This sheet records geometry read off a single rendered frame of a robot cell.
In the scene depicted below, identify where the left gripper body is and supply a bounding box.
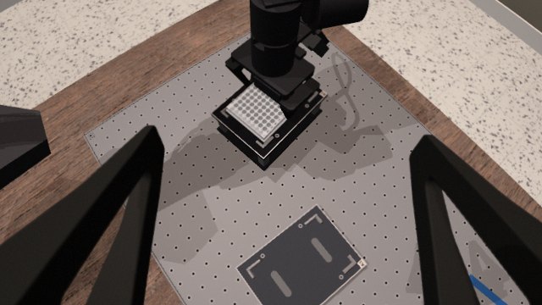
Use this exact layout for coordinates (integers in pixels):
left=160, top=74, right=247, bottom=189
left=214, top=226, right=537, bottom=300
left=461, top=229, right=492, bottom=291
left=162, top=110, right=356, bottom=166
left=231, top=19, right=329, bottom=113

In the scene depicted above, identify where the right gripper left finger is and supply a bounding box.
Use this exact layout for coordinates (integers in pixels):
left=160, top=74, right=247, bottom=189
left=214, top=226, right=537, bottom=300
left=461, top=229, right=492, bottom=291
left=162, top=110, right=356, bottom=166
left=0, top=125, right=164, bottom=305

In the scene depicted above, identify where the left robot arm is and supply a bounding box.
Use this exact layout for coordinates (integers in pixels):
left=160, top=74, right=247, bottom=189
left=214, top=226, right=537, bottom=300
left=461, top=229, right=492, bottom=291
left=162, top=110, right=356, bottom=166
left=250, top=0, right=369, bottom=57

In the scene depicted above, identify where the blue tape rectangle outline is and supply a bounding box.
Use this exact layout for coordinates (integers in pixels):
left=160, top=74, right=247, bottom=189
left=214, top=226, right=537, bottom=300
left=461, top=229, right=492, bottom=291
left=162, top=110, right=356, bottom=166
left=469, top=275, right=508, bottom=305

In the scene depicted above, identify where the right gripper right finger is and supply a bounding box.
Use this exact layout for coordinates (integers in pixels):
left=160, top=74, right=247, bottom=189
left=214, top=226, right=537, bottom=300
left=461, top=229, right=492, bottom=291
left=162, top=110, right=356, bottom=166
left=409, top=135, right=542, bottom=305

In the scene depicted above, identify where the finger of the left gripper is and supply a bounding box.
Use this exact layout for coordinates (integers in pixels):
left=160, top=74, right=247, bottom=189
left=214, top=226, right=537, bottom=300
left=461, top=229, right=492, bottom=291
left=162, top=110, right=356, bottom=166
left=279, top=78, right=320, bottom=119
left=225, top=57, right=254, bottom=87

